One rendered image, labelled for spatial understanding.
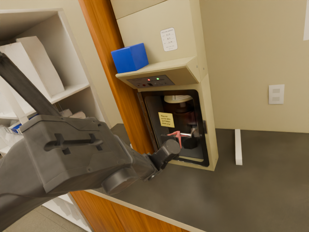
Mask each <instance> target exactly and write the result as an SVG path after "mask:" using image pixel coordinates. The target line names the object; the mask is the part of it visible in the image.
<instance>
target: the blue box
mask: <svg viewBox="0 0 309 232"><path fill-rule="evenodd" d="M145 50H146V49H145V47H144V43H139V44H135V45H132V46H127V47H124V48H121V49H118V50H115V51H112V52H111V54H112V57H113V60H114V63H115V66H116V69H117V72H118V74H120V73H126V72H132V71H137V70H139V69H141V68H143V67H144V66H146V65H148V64H149V62H148V58H147V54H146V51H145Z"/></svg>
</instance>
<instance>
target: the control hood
mask: <svg viewBox="0 0 309 232"><path fill-rule="evenodd" d="M158 75H166V76H167V77H168V78H169V79H170V80H171V81H172V82H173V83H174V84H175V85H174V86H177V85H188V84H199V83H200V81H201V80H200V72H199V65H198V58H197V56H193V57H188V58H181V59H175V60H170V61H164V62H159V63H153V64H148V65H146V66H144V67H143V68H141V69H139V70H137V71H132V72H126V73H120V74H116V75H115V76H116V77H117V78H118V79H120V80H121V81H123V82H124V83H125V84H127V85H129V86H130V87H132V88H133V89H140V88H137V87H136V86H134V85H133V84H131V83H130V82H128V81H127V80H129V79H136V78H144V77H151V76H158ZM169 86H172V85H169ZM158 87H162V86H158ZM164 87H167V86H164ZM144 88H145V87H144ZM148 88H151V87H148Z"/></svg>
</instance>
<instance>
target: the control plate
mask: <svg viewBox="0 0 309 232"><path fill-rule="evenodd" d="M157 78H159V79H157ZM148 79H150V81H149V80H148ZM127 81H128V82H130V83H131V84H133V85H134V86H136V87H137V88H144V87H158V86H169V85H175V84H174V83H173V82H172V81H171V80H170V79H169V78H168V77H167V76H166V75H158V76H151V77H144V78H136V79H129V80H127ZM165 82H166V84H165ZM148 83H151V84H152V85H153V86H150V85H148ZM155 83H156V85H155ZM159 83H161V84H159ZM143 84H144V85H146V86H143ZM138 85H139V86H138Z"/></svg>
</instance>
